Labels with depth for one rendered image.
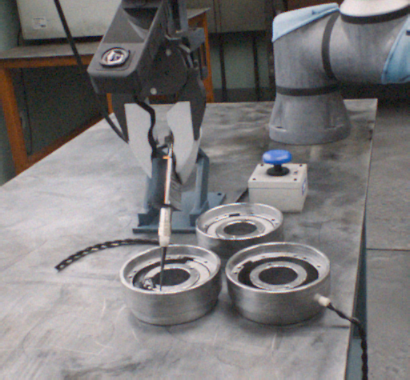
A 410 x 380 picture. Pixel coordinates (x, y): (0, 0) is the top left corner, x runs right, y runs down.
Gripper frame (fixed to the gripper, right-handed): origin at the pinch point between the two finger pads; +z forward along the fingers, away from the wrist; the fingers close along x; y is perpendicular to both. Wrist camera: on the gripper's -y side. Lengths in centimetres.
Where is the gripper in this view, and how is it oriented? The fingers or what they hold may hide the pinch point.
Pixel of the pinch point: (166, 174)
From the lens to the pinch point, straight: 66.3
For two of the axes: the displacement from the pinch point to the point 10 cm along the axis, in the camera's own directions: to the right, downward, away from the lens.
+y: 2.5, -3.6, 9.0
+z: 1.0, 9.3, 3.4
